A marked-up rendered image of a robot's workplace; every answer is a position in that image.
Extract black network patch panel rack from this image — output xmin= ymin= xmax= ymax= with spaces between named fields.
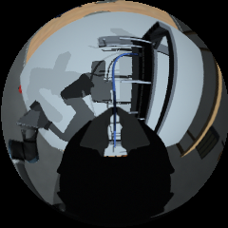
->
xmin=99 ymin=21 xmax=178 ymax=135

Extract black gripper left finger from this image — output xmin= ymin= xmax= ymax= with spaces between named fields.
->
xmin=57 ymin=106 xmax=114 ymax=175

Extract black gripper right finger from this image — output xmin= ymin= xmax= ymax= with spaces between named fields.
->
xmin=116 ymin=106 xmax=175 ymax=174

